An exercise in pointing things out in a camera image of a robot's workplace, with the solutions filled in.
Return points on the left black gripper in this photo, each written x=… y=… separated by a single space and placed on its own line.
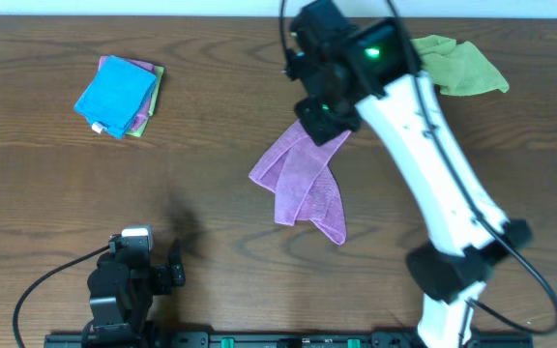
x=163 y=278

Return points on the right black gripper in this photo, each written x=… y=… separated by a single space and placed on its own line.
x=325 y=124

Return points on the purple microfiber cloth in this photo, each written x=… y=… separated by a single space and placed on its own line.
x=297 y=172

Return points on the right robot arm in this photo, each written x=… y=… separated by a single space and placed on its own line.
x=468 y=234

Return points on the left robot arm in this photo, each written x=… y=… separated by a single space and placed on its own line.
x=121 y=294

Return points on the green crumpled cloth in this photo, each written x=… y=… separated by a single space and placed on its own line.
x=459 y=69

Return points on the green folded cloth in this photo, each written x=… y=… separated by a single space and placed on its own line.
x=140 y=123

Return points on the blue folded cloth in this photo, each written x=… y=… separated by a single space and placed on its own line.
x=88 y=104

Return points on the pink folded cloth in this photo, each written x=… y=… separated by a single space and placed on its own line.
x=127 y=92

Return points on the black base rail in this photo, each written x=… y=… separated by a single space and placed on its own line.
x=381 y=339

